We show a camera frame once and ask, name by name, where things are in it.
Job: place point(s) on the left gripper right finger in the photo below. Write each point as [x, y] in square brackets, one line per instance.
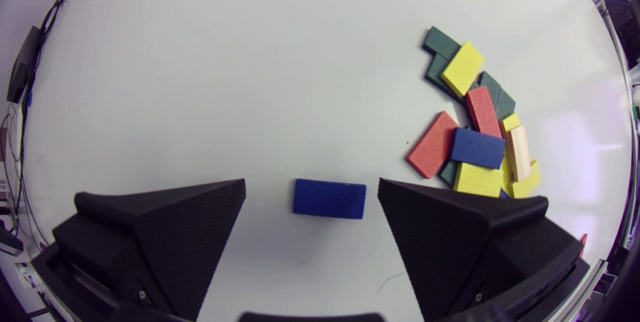
[465, 252]

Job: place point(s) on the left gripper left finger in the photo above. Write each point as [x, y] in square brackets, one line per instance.
[150, 252]

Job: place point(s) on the blue wooden block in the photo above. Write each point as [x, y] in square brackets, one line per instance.
[330, 198]
[503, 194]
[477, 148]

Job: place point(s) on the yellow wooden block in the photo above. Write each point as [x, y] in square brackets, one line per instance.
[477, 179]
[462, 68]
[510, 121]
[530, 184]

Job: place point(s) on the green wooden block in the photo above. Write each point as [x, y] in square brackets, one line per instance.
[502, 105]
[440, 41]
[448, 173]
[436, 73]

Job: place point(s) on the pale wooden block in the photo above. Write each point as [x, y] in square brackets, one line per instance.
[519, 155]

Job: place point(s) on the red wooden block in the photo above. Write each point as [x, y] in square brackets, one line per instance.
[432, 145]
[482, 112]
[583, 244]

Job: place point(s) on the black power brick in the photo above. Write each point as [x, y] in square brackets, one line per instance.
[22, 65]

